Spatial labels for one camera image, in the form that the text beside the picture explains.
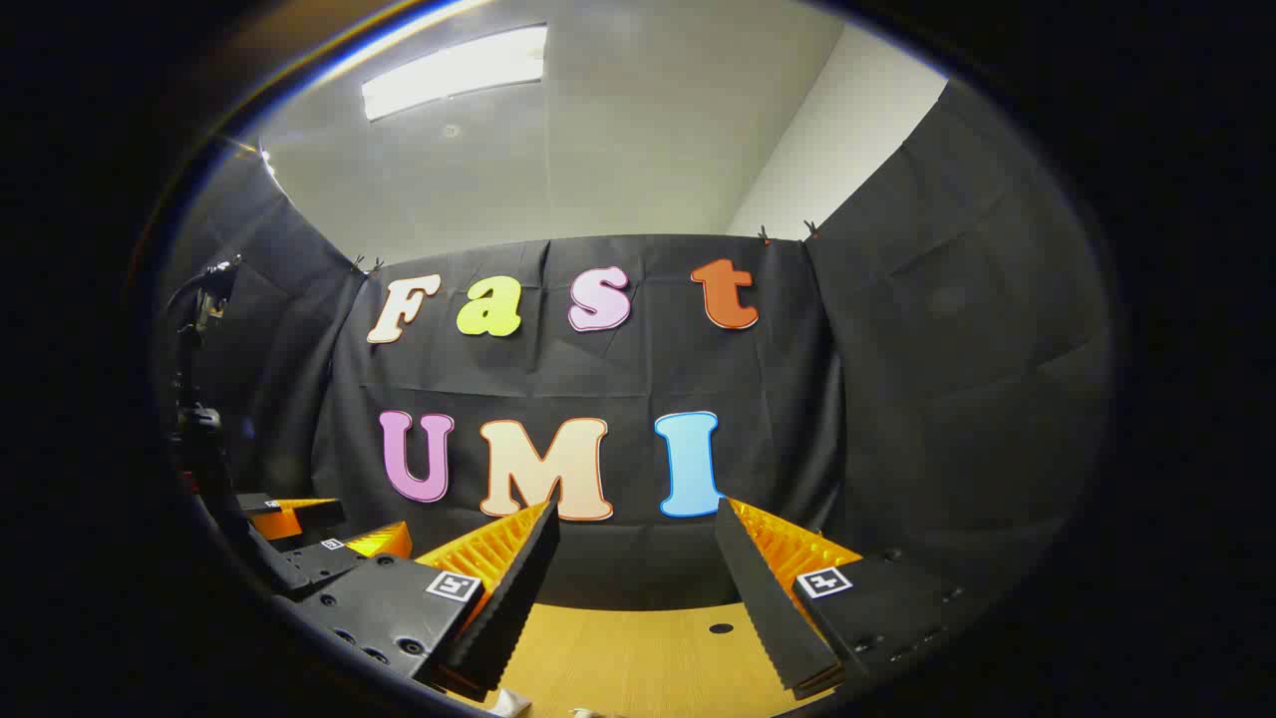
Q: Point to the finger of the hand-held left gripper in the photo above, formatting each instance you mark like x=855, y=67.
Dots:
x=319, y=560
x=314, y=511

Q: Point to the white squeeze tube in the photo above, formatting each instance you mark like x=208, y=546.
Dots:
x=510, y=702

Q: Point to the ceiling light panel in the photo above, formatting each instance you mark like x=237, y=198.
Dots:
x=454, y=72

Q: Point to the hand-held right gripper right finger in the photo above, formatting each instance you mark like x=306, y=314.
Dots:
x=763, y=598

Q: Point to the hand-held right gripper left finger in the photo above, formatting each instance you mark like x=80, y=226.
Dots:
x=503, y=608

